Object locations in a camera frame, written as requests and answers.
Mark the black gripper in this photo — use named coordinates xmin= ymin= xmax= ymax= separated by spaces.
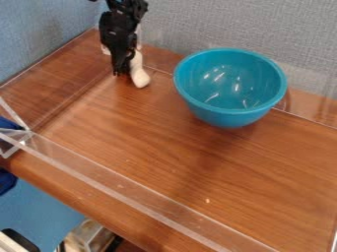
xmin=99 ymin=0 xmax=148 ymax=76

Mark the white and brown toy mushroom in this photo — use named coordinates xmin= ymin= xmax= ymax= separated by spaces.
xmin=99 ymin=43 xmax=151 ymax=90

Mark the blue plastic bowl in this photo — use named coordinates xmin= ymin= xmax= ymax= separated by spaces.
xmin=174 ymin=47 xmax=289 ymax=128

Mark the clear acrylic barrier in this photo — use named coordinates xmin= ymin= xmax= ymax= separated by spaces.
xmin=0 ymin=31 xmax=337 ymax=252

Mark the blue clamp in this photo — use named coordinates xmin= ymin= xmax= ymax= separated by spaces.
xmin=0 ymin=116 xmax=24 ymax=197

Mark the black and white object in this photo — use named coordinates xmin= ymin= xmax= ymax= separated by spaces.
xmin=0 ymin=229 xmax=41 ymax=252

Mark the metal frame under table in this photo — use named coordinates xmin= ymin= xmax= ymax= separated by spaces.
xmin=53 ymin=219 xmax=116 ymax=252

